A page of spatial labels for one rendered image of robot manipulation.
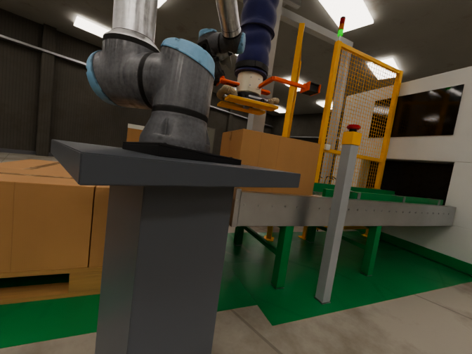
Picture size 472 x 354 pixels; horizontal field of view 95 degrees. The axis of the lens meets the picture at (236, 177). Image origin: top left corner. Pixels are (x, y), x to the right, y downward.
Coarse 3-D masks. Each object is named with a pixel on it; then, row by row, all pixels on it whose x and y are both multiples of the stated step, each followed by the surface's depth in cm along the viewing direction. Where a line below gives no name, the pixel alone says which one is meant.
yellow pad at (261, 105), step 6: (228, 96) 129; (234, 96) 129; (240, 96) 132; (234, 102) 137; (240, 102) 135; (246, 102) 133; (252, 102) 133; (258, 102) 134; (264, 102) 140; (258, 108) 145; (264, 108) 143; (270, 108) 140; (276, 108) 139
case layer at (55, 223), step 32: (32, 160) 162; (0, 192) 89; (32, 192) 93; (64, 192) 98; (96, 192) 102; (0, 224) 90; (32, 224) 95; (64, 224) 99; (96, 224) 104; (0, 256) 92; (32, 256) 96; (64, 256) 101; (96, 256) 106
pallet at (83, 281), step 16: (16, 272) 95; (32, 272) 97; (48, 272) 99; (64, 272) 101; (80, 272) 104; (96, 272) 107; (0, 288) 100; (16, 288) 102; (32, 288) 103; (48, 288) 105; (64, 288) 106; (80, 288) 105; (96, 288) 108; (0, 304) 94
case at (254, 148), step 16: (224, 144) 158; (240, 144) 130; (256, 144) 133; (272, 144) 137; (288, 144) 141; (304, 144) 146; (320, 144) 151; (256, 160) 134; (272, 160) 138; (288, 160) 143; (304, 160) 148; (304, 176) 150; (288, 192) 146; (304, 192) 151
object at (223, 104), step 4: (220, 104) 148; (224, 104) 147; (228, 104) 147; (232, 104) 148; (236, 104) 149; (228, 108) 157; (232, 108) 155; (236, 108) 154; (240, 108) 152; (252, 108) 154; (248, 112) 162; (252, 112) 160; (256, 112) 158; (260, 112) 157; (264, 112) 157
